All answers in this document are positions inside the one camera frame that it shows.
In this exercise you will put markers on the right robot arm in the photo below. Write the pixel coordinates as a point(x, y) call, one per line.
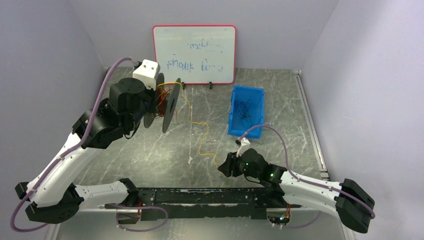
point(346, 200)

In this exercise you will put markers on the blue plastic bin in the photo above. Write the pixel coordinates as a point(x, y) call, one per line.
point(247, 109)

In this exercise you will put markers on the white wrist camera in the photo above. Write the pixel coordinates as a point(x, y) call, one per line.
point(147, 72)
point(243, 145)

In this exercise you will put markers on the black base frame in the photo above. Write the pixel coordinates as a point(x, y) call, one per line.
point(196, 203)

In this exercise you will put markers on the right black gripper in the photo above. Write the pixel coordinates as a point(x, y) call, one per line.
point(234, 166)

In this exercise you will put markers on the black cable spool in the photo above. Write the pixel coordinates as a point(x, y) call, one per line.
point(163, 102)

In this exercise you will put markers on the aluminium side rail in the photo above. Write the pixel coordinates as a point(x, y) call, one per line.
point(323, 171)

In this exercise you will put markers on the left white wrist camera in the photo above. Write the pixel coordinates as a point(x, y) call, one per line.
point(147, 72)

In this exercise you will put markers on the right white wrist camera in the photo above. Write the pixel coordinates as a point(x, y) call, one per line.
point(243, 145)

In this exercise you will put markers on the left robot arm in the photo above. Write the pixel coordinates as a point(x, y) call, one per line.
point(52, 196)

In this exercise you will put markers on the red framed whiteboard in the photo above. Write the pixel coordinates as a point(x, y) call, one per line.
point(197, 54)

